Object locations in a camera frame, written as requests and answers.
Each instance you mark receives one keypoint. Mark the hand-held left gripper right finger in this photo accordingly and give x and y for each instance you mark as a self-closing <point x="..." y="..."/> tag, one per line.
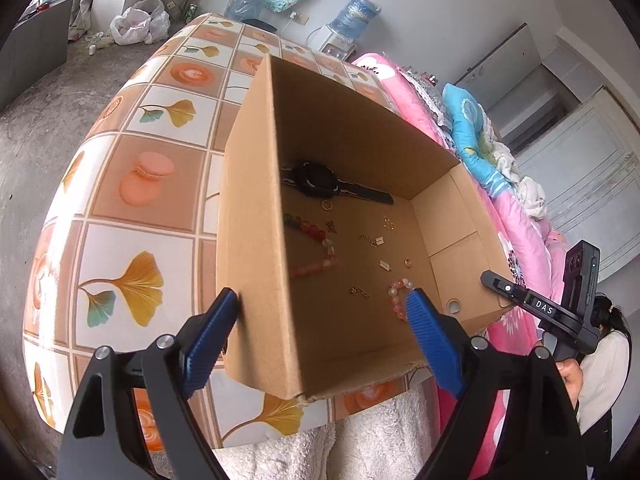
<point x="435" y="345"/>

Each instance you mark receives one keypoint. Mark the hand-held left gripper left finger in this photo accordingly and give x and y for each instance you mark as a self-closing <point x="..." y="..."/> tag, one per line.
<point x="210" y="345"/>

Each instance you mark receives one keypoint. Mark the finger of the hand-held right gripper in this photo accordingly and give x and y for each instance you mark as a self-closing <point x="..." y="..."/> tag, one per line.
<point x="500" y="287"/>

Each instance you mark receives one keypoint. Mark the gold ribbed charm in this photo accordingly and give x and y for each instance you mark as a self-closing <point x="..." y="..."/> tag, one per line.
<point x="384" y="264"/>

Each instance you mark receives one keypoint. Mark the brown cardboard box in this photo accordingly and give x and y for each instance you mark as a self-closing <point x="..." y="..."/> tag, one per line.
<point x="260" y="260"/>

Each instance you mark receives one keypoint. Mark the gold butterfly charm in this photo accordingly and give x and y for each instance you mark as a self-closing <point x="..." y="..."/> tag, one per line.
<point x="331" y="227"/>

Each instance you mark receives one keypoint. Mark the person's right hand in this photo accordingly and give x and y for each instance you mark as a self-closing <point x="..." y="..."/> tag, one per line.
<point x="571" y="377"/>

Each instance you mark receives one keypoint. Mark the pink floral blanket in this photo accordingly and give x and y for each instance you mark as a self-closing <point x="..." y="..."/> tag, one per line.
<point x="510" y="210"/>

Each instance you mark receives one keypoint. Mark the white clothes pile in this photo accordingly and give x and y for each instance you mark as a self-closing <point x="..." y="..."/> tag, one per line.
<point x="532" y="197"/>

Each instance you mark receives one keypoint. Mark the person's own body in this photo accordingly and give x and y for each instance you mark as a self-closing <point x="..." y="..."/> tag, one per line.
<point x="600" y="385"/>

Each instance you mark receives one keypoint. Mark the fluffy white cloth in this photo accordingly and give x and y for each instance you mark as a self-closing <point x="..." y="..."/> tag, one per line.
<point x="370" y="440"/>

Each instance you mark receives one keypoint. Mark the white wardrobe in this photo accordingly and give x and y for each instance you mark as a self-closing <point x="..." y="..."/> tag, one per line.
<point x="590" y="160"/>

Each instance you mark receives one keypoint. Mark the gold clasp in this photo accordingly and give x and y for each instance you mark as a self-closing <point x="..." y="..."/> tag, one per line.
<point x="388" y="224"/>

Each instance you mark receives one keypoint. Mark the blue floral pillow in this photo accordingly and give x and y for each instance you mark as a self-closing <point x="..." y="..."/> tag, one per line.
<point x="470" y="125"/>

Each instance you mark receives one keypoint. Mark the black wristwatch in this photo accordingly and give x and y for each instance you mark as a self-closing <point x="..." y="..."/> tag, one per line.
<point x="315" y="175"/>

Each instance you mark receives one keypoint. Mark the white lace cloth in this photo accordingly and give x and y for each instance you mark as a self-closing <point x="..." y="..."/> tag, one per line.
<point x="430" y="95"/>

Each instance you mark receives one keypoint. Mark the white water dispenser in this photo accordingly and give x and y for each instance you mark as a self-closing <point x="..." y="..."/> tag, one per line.
<point x="335" y="45"/>

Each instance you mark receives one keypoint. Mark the blue water dispenser bottle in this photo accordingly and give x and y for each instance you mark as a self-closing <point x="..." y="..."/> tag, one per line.
<point x="357" y="12"/>

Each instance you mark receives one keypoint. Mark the white plastic bag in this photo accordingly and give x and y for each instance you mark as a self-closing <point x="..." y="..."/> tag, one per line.
<point x="137" y="22"/>

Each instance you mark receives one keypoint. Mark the green can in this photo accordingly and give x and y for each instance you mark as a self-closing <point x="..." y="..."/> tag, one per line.
<point x="191" y="12"/>

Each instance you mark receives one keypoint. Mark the clear plastic bag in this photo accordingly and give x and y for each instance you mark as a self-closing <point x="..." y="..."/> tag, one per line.
<point x="242" y="7"/>

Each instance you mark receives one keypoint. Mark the grey cabinet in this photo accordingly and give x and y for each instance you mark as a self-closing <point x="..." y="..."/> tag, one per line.
<point x="35" y="50"/>

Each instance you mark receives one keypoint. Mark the white wall socket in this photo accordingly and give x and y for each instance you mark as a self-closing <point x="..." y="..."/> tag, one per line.
<point x="300" y="17"/>

